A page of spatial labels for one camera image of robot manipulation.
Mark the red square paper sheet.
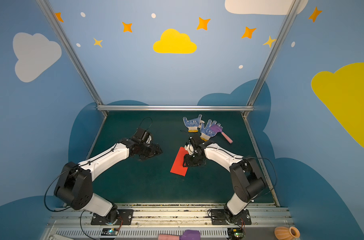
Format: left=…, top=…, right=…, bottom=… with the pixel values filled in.
left=170, top=147, right=188, bottom=177

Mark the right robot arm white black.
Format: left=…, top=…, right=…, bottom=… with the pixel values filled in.
left=183, top=137, right=268, bottom=218

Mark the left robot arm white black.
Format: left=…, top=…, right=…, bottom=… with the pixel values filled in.
left=54, top=128, right=163, bottom=224

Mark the right blue dotted work glove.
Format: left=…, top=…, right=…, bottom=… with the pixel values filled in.
left=200, top=120, right=223, bottom=141

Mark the blue dotted work glove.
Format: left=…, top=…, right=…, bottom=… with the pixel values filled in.
left=182, top=114, right=204, bottom=133
left=200, top=120, right=223, bottom=141

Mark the left blue dotted work glove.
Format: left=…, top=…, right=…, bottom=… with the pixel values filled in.
left=182, top=114, right=204, bottom=133

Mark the purple pink brush on table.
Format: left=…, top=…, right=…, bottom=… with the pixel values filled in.
left=210, top=125, right=233, bottom=144

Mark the pink purple brush front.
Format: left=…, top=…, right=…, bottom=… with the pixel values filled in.
left=158, top=230, right=201, bottom=240

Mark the right green circuit board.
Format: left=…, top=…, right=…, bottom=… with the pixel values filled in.
left=227, top=228, right=244, bottom=240

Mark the green circuit board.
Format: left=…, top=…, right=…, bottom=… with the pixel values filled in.
left=227, top=228, right=244, bottom=240
left=101, top=228, right=120, bottom=236

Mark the left green circuit board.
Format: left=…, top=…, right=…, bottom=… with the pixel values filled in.
left=101, top=228, right=120, bottom=236

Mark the terracotta ribbed vase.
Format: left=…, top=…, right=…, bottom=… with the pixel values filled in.
left=274, top=227, right=300, bottom=240

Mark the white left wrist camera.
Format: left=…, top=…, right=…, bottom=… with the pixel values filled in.
left=146, top=135, right=152, bottom=144

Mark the rear aluminium frame bar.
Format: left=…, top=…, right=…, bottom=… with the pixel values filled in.
left=97, top=105, right=254, bottom=112

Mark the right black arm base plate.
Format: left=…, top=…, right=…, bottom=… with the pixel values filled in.
left=207, top=209, right=252, bottom=226

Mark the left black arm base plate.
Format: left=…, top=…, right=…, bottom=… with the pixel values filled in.
left=91, top=209, right=134, bottom=226

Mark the front aluminium rail base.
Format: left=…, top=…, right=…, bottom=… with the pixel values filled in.
left=41, top=203, right=294, bottom=240

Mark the right aluminium frame post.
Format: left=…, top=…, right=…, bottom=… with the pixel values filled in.
left=242, top=0, right=302, bottom=120

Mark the aluminium frame post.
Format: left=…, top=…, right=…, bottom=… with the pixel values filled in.
left=242, top=0, right=302, bottom=120
left=36, top=0, right=104, bottom=106

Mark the left aluminium frame post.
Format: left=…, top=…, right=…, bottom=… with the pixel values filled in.
left=36, top=0, right=104, bottom=106

